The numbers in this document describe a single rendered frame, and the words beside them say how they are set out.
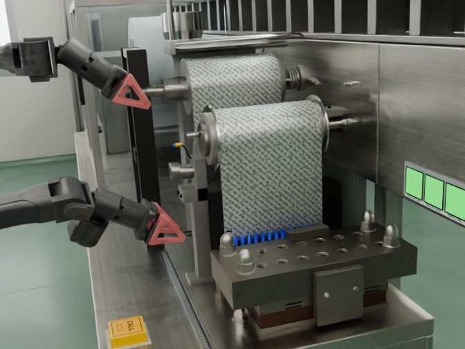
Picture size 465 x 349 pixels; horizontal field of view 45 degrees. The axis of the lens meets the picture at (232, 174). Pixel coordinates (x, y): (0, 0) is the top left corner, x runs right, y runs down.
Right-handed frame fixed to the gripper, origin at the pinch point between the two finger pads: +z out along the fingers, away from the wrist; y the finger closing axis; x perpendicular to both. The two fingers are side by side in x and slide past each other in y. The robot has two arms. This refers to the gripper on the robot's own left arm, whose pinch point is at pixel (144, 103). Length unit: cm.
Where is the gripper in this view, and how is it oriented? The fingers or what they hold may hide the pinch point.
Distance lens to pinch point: 121.2
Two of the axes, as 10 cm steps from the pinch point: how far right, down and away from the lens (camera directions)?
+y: 2.9, 2.2, -9.3
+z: 7.7, 5.2, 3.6
